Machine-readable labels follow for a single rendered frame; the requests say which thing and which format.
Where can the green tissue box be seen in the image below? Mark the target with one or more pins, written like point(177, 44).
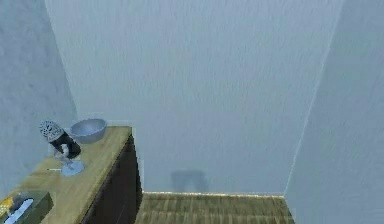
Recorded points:
point(30, 206)

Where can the grey bowl dish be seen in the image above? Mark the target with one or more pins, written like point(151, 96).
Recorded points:
point(88, 130)

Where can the wooden top dark cabinet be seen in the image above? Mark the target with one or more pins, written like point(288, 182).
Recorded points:
point(100, 166)

